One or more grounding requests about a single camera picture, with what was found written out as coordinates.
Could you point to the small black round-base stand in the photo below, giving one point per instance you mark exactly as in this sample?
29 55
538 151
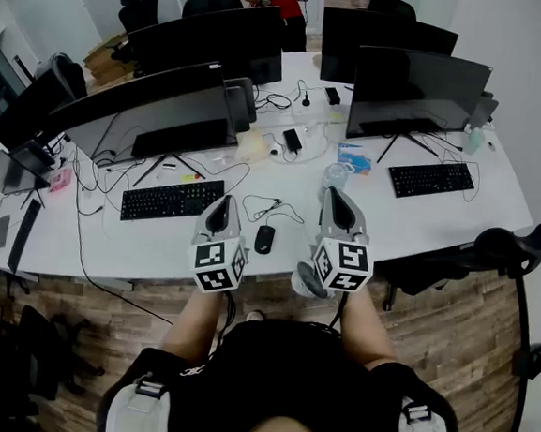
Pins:
306 101

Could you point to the black power adapter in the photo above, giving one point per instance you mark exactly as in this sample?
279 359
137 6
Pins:
333 96

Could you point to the black pole with clamp box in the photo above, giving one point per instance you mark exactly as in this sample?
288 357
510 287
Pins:
528 360

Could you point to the black smartphone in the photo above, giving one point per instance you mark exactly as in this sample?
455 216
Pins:
292 139

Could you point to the wide curved black monitor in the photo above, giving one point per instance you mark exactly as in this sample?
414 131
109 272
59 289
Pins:
210 40
157 116

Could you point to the dark grey computer box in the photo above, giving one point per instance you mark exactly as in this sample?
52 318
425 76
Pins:
243 102

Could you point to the yellowish plastic bag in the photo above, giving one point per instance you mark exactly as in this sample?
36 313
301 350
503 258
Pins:
252 145

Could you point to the black office chair with headrest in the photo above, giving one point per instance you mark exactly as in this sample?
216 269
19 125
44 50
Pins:
435 272

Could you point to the black chair with grey bag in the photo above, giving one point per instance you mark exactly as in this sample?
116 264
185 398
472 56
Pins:
69 72

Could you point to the clear green liquid bottle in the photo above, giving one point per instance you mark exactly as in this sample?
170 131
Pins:
473 142

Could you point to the small black monitor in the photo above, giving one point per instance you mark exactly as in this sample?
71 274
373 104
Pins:
25 165

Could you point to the small white round camera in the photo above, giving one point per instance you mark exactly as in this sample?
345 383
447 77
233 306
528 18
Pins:
275 150

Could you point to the flat black monitor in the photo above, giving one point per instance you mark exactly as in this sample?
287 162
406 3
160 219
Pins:
418 91
342 42

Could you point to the long black bar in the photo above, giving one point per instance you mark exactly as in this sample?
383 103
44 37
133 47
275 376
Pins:
24 236

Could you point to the blue packet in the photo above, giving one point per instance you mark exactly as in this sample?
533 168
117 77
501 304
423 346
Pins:
353 161

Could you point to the person's left forearm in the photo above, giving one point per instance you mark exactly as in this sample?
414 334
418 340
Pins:
197 326

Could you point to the small white desk fan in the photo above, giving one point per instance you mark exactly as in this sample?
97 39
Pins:
303 279

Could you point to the black keyboard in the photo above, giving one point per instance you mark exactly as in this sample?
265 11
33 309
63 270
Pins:
431 179
173 200

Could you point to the clear plastic jar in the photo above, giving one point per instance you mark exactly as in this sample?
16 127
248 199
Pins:
335 176

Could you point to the person's right forearm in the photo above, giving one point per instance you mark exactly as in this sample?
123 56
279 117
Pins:
366 331

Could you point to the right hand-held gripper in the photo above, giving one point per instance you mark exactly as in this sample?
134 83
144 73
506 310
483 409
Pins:
343 266

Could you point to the black swivel chair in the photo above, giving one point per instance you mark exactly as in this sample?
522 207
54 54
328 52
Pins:
42 350

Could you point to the light grey computer box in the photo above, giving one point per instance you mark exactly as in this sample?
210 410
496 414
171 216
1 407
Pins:
484 111

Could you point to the black computer mouse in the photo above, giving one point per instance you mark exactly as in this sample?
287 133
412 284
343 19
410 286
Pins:
264 240

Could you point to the pink box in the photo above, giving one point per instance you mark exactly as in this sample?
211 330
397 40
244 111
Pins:
61 180

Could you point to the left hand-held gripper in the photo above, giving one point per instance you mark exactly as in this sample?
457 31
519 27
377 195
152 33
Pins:
217 264

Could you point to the dark glass window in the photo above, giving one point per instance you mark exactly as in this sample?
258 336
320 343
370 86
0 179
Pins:
0 83

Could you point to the person's black shirt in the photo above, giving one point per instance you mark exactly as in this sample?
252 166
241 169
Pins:
279 385

